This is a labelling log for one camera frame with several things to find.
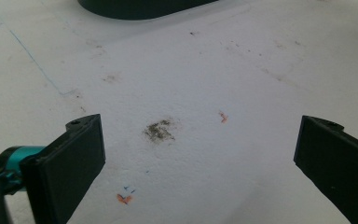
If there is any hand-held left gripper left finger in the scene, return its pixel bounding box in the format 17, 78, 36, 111
20, 113, 106, 224

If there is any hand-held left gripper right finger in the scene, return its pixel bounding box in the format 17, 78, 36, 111
293, 115, 358, 224

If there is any black oval tray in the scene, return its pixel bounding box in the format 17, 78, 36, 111
77, 0, 219, 21

